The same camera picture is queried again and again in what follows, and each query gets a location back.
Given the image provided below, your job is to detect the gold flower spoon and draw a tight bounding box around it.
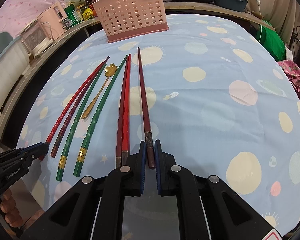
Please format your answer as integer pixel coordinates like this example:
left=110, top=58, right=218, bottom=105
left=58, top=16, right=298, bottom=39
left=81, top=63, right=117, bottom=119

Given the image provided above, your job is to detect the beige curtain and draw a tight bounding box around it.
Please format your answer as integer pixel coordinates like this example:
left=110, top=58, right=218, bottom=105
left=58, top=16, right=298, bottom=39
left=247, top=0, right=300, bottom=43

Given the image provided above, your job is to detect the yellow snack packet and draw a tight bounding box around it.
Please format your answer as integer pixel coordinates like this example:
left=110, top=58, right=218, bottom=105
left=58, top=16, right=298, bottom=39
left=82, top=8, right=93, bottom=21

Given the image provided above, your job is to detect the blue planet pattern tablecloth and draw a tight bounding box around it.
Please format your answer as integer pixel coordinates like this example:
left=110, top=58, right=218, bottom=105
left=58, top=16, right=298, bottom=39
left=17, top=14, right=300, bottom=235

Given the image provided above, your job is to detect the green bag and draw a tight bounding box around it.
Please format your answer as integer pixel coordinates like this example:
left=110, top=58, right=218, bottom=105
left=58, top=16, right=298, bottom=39
left=253, top=25, right=286, bottom=62

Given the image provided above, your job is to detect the pink perforated utensil basket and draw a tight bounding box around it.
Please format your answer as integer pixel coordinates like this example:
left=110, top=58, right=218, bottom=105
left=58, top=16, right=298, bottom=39
left=93, top=0, right=169, bottom=43

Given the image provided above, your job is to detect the maroon chopstick brown end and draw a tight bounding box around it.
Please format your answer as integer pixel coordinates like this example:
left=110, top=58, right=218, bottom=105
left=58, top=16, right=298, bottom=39
left=50, top=56, right=111, bottom=158

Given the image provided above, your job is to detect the dark maroon chopstick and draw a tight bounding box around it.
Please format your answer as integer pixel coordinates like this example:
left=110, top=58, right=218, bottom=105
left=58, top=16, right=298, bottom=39
left=138, top=47, right=155, bottom=169

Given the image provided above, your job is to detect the bright red chopstick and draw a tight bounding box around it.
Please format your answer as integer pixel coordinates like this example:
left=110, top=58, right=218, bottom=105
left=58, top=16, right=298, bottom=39
left=122, top=54, right=131, bottom=165

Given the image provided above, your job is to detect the pink electric kettle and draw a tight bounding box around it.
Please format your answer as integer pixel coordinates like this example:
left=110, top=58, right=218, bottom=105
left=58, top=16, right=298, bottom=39
left=37, top=2, right=67, bottom=40

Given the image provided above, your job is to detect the white blue dish drainer box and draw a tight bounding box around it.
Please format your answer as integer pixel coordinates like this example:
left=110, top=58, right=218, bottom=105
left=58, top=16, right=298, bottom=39
left=0, top=32, right=30, bottom=110

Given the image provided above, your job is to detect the dark red faceted chopstick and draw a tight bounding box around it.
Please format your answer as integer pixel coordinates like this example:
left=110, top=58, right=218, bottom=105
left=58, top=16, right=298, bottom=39
left=115, top=56, right=129, bottom=168

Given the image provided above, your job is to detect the left hand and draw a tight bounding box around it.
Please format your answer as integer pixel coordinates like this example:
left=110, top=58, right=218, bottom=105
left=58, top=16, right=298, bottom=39
left=0, top=189, right=23, bottom=228

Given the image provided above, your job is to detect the green chopstick gold band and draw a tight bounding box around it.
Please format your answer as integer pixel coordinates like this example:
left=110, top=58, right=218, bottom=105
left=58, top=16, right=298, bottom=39
left=56, top=63, right=107, bottom=182
left=73, top=55, right=129, bottom=177

